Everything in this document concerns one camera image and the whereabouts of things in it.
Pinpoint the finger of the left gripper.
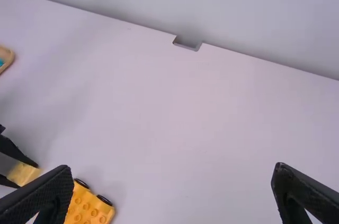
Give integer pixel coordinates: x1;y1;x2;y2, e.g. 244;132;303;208
0;175;22;189
0;124;39;168

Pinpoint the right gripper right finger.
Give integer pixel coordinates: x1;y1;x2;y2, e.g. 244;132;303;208
270;162;339;224

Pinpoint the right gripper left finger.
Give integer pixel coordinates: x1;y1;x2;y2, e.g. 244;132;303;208
0;165;74;224

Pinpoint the yellow toy brick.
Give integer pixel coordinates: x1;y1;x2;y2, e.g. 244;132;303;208
6;162;43;186

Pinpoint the yellow toy car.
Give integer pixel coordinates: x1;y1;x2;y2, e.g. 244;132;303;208
64;178;116;224

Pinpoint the tan tray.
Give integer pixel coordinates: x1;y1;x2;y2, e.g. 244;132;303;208
0;46;15;76

